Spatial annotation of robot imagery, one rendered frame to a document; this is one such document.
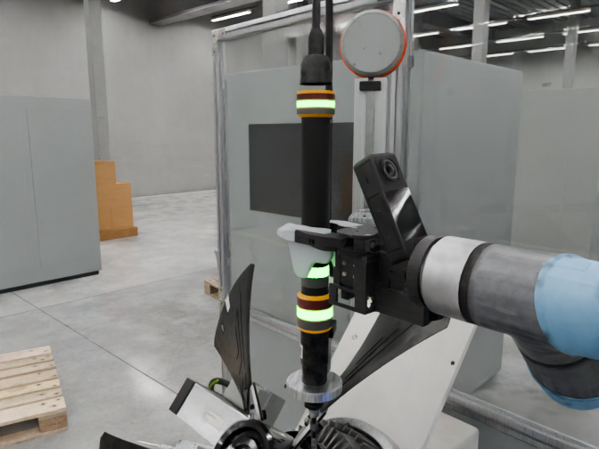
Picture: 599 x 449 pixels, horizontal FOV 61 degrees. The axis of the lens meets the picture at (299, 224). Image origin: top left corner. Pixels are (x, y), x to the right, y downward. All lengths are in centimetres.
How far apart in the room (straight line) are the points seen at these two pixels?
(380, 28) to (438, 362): 77
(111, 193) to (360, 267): 826
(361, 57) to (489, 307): 93
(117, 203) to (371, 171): 832
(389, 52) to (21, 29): 1238
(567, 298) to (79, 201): 612
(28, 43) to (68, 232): 763
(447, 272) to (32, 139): 585
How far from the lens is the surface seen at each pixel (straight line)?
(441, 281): 47
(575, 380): 52
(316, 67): 59
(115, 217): 882
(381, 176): 52
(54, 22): 1369
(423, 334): 69
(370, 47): 130
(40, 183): 621
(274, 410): 111
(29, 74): 1330
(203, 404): 112
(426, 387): 98
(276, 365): 196
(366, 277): 53
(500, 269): 45
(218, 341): 106
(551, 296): 43
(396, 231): 51
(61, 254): 638
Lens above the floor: 167
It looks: 10 degrees down
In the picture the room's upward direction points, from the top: straight up
